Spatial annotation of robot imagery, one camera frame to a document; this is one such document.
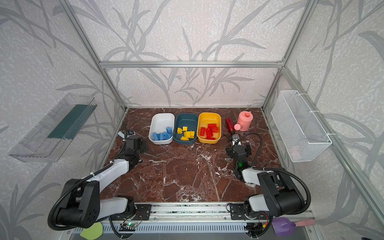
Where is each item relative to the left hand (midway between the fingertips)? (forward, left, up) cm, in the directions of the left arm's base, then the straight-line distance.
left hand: (137, 138), depth 90 cm
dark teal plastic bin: (+22, -29, -9) cm, 38 cm away
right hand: (+1, -63, -1) cm, 63 cm away
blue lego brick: (+10, -17, -6) cm, 21 cm away
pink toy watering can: (+15, -68, +1) cm, 70 cm away
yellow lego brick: (+12, -24, -8) cm, 28 cm away
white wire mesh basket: (-11, -81, +26) cm, 86 cm away
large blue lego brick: (+6, -12, -7) cm, 15 cm away
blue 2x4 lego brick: (+6, -8, -7) cm, 12 cm away
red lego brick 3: (+5, -46, -7) cm, 47 cm away
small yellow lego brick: (+8, -33, -7) cm, 34 cm away
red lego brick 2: (+9, -44, -7) cm, 46 cm away
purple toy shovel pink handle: (-43, -78, -7) cm, 90 cm away
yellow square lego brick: (+13, -27, -8) cm, 31 cm away
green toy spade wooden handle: (-46, +11, -10) cm, 48 cm away
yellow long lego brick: (+5, -27, -7) cm, 29 cm away
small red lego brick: (+16, -46, -7) cm, 49 cm away
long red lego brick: (+13, -49, -8) cm, 51 cm away
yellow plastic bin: (+23, -41, -9) cm, 48 cm away
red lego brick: (+12, -40, -9) cm, 43 cm away
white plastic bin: (+20, -8, -10) cm, 23 cm away
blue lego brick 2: (+6, -16, -6) cm, 18 cm away
